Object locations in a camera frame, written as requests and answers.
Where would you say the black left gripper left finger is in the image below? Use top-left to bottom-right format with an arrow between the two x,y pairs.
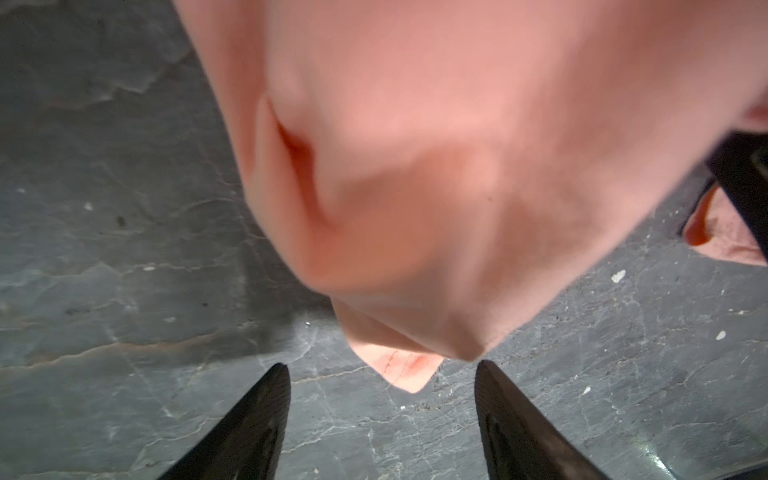
159,363 -> 291,480

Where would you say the pink graphic t-shirt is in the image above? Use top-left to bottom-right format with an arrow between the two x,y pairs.
175,1 -> 767,393

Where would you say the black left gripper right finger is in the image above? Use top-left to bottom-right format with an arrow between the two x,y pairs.
474,360 -> 608,480

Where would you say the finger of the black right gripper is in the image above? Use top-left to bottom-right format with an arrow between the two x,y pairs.
706,133 -> 767,257

